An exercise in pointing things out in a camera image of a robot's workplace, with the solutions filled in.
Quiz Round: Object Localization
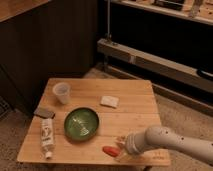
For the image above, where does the white sponge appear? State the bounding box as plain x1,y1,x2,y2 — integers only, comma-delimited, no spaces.
100,96,119,108

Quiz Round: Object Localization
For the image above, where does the clear plastic cup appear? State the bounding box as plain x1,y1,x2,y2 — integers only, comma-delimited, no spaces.
52,82,70,104

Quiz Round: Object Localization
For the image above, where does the wooden table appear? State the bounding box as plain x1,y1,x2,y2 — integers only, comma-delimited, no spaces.
16,77,172,168

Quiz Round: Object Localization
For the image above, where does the upper shelf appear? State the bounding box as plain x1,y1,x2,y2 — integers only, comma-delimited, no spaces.
112,0,213,26

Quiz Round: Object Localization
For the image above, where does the dark wooden cabinet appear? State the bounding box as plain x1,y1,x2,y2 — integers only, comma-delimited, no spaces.
0,0,98,115

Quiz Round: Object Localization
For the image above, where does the green bowl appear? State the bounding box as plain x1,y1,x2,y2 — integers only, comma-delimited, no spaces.
64,107,99,142

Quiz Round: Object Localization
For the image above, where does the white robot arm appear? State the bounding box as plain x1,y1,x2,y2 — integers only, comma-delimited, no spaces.
116,126,213,166

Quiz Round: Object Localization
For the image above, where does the white tube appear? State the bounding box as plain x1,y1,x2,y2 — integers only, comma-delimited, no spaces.
41,118,54,160

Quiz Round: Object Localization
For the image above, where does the metal rail beam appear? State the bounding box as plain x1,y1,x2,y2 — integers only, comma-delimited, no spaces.
97,39,213,93

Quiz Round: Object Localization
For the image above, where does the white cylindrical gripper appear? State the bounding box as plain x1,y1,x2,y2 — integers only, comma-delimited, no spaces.
115,133,149,162

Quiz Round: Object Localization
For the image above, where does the dark grey sponge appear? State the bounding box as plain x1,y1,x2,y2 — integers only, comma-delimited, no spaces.
34,107,55,119

